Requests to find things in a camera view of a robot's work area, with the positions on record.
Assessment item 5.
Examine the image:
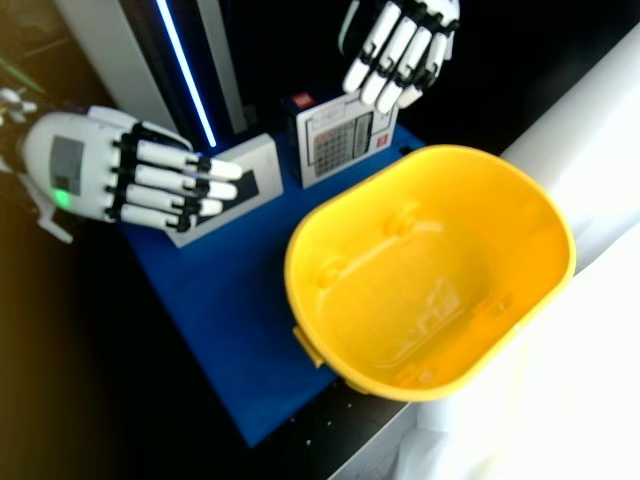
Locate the blue table cloth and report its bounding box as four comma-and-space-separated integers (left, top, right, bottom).
119, 124, 426, 449

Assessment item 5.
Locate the white column with blue light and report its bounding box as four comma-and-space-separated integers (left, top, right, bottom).
52, 0, 251, 149

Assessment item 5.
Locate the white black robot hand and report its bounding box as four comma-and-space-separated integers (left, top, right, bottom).
19, 104, 245, 236
337, 0, 461, 114

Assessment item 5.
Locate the white calculator box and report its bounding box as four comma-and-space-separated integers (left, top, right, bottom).
279, 89, 401, 190

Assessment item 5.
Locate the yellow plastic basket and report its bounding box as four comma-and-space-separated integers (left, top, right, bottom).
283, 144, 577, 404

